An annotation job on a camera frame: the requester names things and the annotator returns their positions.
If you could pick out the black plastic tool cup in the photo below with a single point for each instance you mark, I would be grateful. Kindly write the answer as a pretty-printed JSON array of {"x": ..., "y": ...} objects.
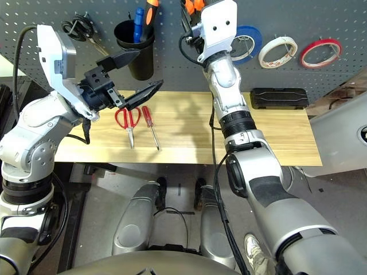
[{"x": 140, "y": 66}]

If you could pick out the white bystander sneaker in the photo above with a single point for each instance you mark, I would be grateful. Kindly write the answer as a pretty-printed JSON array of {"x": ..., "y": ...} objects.
[{"x": 253, "y": 246}]

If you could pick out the silver robot right leg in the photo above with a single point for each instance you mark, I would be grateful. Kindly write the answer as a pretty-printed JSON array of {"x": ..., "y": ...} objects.
[{"x": 215, "y": 229}]

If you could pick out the silver robot leg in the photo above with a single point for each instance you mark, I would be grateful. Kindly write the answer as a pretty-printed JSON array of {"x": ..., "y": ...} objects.
[
  {"x": 134, "y": 220},
  {"x": 215, "y": 229}
]

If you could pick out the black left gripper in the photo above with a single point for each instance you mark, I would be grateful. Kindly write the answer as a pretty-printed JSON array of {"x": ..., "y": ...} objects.
[{"x": 100, "y": 91}]

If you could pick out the blue tape roll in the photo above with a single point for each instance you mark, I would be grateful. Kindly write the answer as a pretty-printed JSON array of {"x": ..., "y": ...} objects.
[{"x": 256, "y": 40}]

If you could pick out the black metal table foot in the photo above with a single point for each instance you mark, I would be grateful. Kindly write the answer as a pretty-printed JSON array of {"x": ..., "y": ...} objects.
[{"x": 126, "y": 172}]

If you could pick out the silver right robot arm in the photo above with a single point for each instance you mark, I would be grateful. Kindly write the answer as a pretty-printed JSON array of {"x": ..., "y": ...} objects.
[{"x": 263, "y": 186}]

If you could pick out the red tape roll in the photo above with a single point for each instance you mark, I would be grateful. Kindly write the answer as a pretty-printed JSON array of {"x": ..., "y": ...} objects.
[{"x": 304, "y": 58}]

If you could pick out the black plastic tool case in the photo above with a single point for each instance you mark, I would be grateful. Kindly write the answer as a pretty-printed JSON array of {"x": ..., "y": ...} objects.
[{"x": 278, "y": 98}]

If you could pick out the black ribbed equipment case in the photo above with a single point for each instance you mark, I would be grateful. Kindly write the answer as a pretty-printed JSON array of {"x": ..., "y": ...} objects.
[{"x": 5, "y": 109}]

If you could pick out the silver robot left leg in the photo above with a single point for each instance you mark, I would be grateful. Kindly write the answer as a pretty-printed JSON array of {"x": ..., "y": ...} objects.
[{"x": 134, "y": 220}]

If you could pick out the metal pegboard hook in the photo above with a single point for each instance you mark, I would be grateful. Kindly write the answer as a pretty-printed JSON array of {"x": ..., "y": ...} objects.
[
  {"x": 286, "y": 46},
  {"x": 246, "y": 46},
  {"x": 334, "y": 50}
]

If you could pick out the grey perforated pegboard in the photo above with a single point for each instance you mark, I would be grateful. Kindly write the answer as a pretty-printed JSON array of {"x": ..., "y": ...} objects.
[{"x": 286, "y": 17}]

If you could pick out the white grey appliance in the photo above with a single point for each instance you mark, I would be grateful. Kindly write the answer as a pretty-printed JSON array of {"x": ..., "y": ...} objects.
[{"x": 338, "y": 137}]

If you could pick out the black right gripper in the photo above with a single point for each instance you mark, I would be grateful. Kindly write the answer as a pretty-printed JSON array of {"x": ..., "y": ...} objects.
[{"x": 196, "y": 40}]

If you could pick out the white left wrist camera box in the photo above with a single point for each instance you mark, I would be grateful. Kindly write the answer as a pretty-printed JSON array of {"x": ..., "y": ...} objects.
[{"x": 54, "y": 57}]

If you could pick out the grey robot torso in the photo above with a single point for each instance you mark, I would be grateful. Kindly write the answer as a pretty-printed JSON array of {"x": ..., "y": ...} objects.
[{"x": 143, "y": 265}]

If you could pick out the camouflage trouser leg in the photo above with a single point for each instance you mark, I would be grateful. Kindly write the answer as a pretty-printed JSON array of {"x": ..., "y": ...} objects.
[{"x": 266, "y": 266}]

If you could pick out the white tape roll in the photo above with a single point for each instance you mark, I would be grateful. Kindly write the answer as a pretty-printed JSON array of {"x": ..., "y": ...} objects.
[{"x": 262, "y": 58}]

